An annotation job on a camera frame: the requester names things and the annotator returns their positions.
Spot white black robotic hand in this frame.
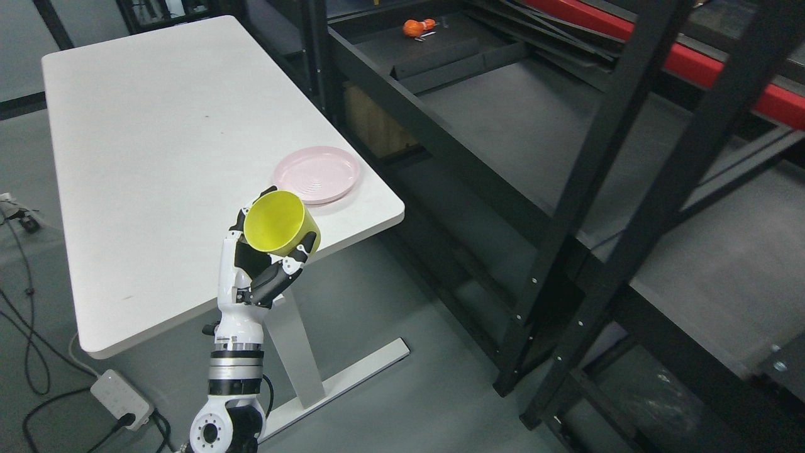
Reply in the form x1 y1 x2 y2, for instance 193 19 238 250
213 186 314 350

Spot yellow plastic cup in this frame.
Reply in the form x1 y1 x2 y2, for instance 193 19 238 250
243 190 321 256

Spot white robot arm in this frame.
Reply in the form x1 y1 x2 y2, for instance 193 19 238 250
180 349 265 452

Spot black metal shelf rack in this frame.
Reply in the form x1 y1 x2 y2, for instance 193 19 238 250
308 1 803 452

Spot pink plastic plate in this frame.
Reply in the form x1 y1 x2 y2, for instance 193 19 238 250
272 146 360 204

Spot white standing desk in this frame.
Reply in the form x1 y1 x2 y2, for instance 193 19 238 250
42 15 411 444

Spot white power strip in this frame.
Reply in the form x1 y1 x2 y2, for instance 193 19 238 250
90 369 155 431

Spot orange toy object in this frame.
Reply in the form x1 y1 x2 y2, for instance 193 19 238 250
402 18 436 38

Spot red metal beam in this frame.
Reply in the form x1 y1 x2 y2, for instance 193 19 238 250
526 1 804 131

